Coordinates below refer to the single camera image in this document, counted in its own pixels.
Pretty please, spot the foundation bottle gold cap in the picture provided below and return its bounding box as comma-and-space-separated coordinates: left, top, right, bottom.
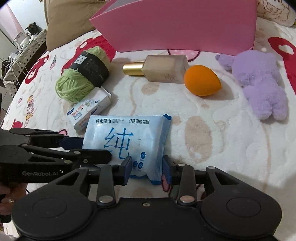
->
123, 55, 189, 84

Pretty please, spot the person's left hand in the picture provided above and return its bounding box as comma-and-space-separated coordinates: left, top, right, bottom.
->
1, 183, 28, 215

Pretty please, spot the blue wet wipes pack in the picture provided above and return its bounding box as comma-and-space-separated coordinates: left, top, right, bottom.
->
83, 114, 171, 185

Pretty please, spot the white red bear blanket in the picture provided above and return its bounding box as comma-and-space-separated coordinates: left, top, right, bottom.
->
0, 14, 296, 241

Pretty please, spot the pink cardboard box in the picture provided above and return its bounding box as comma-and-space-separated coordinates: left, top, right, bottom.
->
90, 0, 257, 55

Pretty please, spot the orange makeup sponge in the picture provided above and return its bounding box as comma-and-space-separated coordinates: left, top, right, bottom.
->
184, 65, 222, 96

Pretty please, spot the green yarn ball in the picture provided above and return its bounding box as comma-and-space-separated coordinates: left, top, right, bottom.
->
55, 46, 111, 104

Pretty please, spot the brown pillow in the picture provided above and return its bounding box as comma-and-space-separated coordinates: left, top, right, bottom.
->
45, 0, 107, 51

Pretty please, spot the pink bunny print quilt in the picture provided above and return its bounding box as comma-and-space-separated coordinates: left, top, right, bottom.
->
257, 0, 295, 27

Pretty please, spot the polka dot storage basket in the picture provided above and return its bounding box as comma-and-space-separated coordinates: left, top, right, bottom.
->
3, 29, 47, 97

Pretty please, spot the small white tissue pack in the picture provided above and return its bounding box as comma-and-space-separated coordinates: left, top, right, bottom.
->
67, 87, 112, 134

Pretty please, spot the purple plush toy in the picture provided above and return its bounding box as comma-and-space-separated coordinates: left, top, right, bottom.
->
215, 50, 288, 121

